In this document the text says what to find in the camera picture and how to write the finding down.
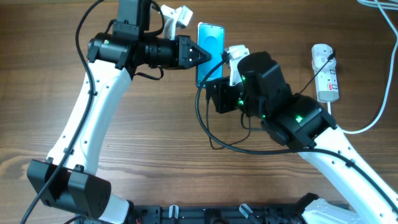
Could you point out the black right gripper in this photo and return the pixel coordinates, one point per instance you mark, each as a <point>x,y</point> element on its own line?
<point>221,99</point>

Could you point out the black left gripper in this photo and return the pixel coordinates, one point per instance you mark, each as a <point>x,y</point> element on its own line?
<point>182,45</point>

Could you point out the light blue smartphone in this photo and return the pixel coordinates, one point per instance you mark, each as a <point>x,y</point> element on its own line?
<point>211,39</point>

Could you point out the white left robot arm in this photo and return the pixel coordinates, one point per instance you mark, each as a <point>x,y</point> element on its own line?
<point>142,33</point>

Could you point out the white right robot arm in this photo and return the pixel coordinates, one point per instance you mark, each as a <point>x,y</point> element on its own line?
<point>301,125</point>

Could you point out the white power strip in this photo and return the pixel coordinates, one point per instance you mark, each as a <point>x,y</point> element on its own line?
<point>324,65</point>

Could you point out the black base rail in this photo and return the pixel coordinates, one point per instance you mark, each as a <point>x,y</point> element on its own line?
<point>174,214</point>

